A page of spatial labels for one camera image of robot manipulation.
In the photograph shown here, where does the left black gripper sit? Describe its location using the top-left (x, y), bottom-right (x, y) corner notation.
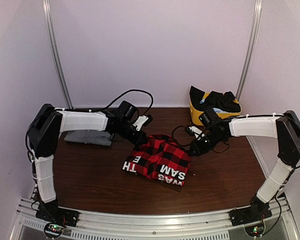
top-left (117, 120), bottom-right (148, 146)

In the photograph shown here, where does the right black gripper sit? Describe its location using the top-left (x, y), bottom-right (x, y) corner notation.
top-left (188, 130), bottom-right (225, 156)

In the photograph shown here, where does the red black plaid shirt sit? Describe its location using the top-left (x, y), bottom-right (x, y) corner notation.
top-left (122, 134), bottom-right (191, 186)

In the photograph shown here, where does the yellow plastic bin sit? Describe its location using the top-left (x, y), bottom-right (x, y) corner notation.
top-left (189, 92), bottom-right (242, 126)

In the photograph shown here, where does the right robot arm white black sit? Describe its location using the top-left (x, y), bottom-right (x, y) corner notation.
top-left (187, 109), bottom-right (300, 221)

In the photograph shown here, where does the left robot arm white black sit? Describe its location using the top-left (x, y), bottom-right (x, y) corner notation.
top-left (25, 101), bottom-right (153, 222)

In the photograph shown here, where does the folded grey shirt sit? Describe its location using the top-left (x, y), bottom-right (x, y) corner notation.
top-left (64, 130), bottom-right (112, 146)

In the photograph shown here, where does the light blue garment in bin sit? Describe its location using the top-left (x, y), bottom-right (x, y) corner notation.
top-left (199, 98), bottom-right (226, 114)

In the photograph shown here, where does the black garment in bin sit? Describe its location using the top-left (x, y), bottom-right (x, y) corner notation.
top-left (189, 86), bottom-right (242, 113)

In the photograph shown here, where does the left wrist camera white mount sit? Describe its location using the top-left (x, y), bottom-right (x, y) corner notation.
top-left (132, 114), bottom-right (153, 132)

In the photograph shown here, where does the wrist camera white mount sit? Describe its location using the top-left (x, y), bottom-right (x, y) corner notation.
top-left (184, 126), bottom-right (202, 138)
top-left (132, 114), bottom-right (153, 132)

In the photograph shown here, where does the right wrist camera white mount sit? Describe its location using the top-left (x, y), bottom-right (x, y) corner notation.
top-left (184, 126), bottom-right (202, 138)

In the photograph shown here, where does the right black cable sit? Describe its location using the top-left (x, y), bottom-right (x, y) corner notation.
top-left (171, 125), bottom-right (191, 148)

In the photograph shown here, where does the black cable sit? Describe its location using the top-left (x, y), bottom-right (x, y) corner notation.
top-left (171, 125), bottom-right (191, 148)
top-left (64, 89), bottom-right (154, 118)

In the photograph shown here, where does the left black cable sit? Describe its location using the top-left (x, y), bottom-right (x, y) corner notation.
top-left (64, 89), bottom-right (154, 118)

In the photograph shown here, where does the front aluminium rail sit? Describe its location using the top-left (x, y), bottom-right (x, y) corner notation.
top-left (7, 196), bottom-right (300, 240)

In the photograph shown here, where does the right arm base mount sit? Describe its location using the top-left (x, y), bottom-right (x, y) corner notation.
top-left (228, 206), bottom-right (272, 238)

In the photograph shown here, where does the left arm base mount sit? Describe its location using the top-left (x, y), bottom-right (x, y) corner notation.
top-left (35, 208), bottom-right (79, 239)

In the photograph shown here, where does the right aluminium frame post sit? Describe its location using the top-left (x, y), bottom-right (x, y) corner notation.
top-left (236, 0), bottom-right (263, 101)

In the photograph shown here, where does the aluminium frame post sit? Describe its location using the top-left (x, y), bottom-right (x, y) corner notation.
top-left (236, 0), bottom-right (263, 101)
top-left (42, 0), bottom-right (73, 109)

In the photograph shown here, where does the left aluminium frame post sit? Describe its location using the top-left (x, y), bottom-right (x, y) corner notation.
top-left (42, 0), bottom-right (73, 109)

